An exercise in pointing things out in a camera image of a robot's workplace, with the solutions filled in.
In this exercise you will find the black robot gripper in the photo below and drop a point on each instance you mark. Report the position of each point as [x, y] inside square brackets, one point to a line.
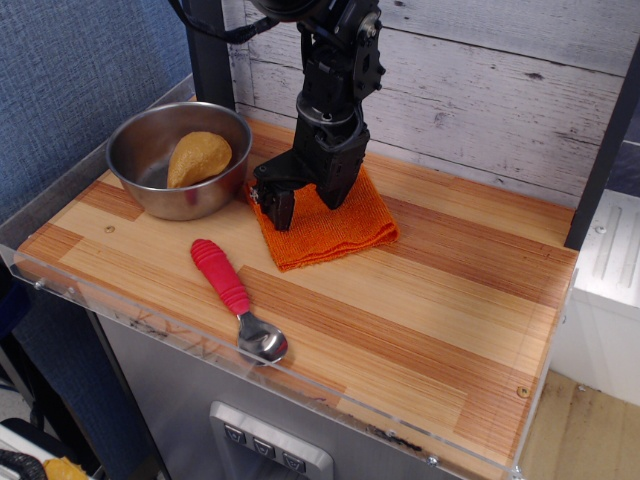
[326, 155]

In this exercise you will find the orange cloth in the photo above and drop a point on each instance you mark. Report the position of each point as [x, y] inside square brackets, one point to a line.
[318, 234]

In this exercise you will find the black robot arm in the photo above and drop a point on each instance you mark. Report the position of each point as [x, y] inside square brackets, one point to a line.
[341, 67]

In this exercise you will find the stainless steel pot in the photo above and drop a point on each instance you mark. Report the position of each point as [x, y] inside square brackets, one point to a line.
[139, 152]

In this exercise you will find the tan plastic pear toy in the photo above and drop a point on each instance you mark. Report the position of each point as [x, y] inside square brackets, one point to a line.
[197, 157]

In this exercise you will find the stainless steel toy cabinet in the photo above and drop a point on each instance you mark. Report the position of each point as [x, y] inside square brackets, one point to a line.
[175, 382]

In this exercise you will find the silver button control panel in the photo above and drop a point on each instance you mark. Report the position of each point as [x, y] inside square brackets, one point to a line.
[269, 442]

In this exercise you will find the clear acrylic table guard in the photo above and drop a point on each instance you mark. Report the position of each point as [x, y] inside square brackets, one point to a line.
[439, 340]

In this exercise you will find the white ribbed side appliance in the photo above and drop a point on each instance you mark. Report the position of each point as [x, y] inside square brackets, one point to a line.
[597, 343]

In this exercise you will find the black yellow object on floor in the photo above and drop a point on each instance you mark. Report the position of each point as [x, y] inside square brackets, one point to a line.
[29, 453]

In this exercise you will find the red handled metal spoon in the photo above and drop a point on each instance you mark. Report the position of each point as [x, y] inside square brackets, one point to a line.
[259, 339]

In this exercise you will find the black vertical frame post left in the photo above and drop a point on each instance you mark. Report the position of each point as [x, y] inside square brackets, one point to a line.
[209, 56]

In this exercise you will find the black vertical frame post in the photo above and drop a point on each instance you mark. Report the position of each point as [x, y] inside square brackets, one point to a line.
[209, 56]
[600, 172]

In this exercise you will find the black vertical frame post right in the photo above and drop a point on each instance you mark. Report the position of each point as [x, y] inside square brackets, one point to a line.
[600, 172]

